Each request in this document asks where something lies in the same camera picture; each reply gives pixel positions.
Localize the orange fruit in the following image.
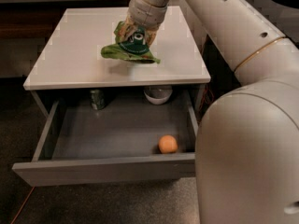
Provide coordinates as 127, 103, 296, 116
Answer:
158, 135, 178, 154

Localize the green metal can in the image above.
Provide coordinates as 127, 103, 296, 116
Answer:
90, 89, 106, 110

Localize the grey top drawer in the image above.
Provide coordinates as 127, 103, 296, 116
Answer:
12, 89, 197, 187

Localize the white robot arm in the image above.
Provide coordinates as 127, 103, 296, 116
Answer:
129, 0, 299, 224

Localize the black bin cabinet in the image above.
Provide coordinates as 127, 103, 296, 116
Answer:
214, 0, 299, 89

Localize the grey drawer cabinet white top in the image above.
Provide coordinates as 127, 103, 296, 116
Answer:
23, 7, 210, 115

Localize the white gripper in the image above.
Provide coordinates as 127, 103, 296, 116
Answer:
119, 0, 167, 47

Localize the dark wooden bench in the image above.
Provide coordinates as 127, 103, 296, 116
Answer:
0, 0, 129, 39

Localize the green rice chip bag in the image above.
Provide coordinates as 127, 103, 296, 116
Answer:
101, 21, 160, 63

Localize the white grey bowl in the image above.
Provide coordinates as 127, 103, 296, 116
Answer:
144, 86, 173, 105

